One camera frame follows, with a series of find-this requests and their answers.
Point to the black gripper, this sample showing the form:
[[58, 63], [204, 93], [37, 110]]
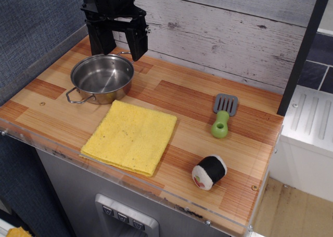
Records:
[[101, 37]]

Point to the green handled grey spatula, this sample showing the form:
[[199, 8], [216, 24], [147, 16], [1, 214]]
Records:
[[225, 106]]

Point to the yellow cloth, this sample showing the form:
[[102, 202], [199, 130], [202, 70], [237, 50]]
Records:
[[131, 138]]

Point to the stainless steel pot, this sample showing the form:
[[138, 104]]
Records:
[[101, 79]]

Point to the clear acrylic edge guard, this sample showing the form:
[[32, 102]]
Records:
[[170, 195]]

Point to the plush sushi roll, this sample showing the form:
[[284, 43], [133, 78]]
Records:
[[208, 172]]

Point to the grey dispenser button panel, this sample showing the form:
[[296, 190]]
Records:
[[118, 219]]

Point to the yellow object bottom left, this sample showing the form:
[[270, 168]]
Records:
[[18, 232]]

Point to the white ribbed appliance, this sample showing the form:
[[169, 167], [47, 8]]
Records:
[[303, 154]]

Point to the black right frame post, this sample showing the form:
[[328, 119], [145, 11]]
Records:
[[309, 36]]

